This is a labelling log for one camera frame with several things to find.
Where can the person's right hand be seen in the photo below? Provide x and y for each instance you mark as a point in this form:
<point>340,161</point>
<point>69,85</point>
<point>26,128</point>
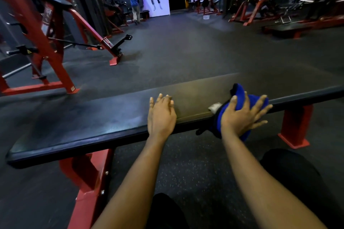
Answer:
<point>237,121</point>

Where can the person's left hand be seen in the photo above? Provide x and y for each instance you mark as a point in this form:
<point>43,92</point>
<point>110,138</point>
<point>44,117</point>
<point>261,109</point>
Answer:
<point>161,118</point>

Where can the person's left little finger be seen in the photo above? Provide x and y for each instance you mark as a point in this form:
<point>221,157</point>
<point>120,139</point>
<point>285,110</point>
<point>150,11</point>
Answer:
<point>151,102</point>

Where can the person's right thumb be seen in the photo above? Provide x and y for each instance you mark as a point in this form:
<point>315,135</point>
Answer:
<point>232,104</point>

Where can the person's left middle finger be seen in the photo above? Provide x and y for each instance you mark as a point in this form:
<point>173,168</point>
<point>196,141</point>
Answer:
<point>166,100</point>

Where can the person's right little finger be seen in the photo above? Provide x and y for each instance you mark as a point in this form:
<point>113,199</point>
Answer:
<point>260,124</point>

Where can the person's right middle finger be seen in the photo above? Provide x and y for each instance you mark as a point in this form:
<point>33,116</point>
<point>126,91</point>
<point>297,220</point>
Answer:
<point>259,103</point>

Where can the blue cleaning cloth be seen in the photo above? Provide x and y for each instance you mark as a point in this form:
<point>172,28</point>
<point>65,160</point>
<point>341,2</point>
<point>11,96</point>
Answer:
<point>239,92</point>

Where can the person's right forearm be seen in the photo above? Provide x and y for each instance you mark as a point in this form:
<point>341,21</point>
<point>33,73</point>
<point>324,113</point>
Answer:
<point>263,188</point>

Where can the person's left forearm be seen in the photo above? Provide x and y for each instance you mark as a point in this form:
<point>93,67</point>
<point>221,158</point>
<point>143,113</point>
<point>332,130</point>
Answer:
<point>134,183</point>

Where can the person's right leg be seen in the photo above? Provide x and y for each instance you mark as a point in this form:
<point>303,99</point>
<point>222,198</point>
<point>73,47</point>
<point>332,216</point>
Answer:
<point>301,180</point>

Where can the person's leg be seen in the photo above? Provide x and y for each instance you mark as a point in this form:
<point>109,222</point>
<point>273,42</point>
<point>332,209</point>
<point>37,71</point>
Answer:
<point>301,180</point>
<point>166,214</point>

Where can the low black flat bench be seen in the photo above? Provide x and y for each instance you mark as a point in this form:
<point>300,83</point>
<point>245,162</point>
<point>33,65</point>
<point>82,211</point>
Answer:
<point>287,28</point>

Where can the yellow object by doorway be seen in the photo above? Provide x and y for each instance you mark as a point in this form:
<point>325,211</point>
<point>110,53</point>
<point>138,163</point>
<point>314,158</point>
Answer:
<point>186,4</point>

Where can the large red gym machine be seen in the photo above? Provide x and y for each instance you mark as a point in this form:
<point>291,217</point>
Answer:
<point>55,57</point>

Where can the person's left leg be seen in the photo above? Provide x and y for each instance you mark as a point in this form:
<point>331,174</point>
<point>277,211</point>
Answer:
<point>166,214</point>

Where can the black padded bench red frame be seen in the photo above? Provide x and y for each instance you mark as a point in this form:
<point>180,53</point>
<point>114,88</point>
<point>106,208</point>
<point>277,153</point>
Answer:
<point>94,121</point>

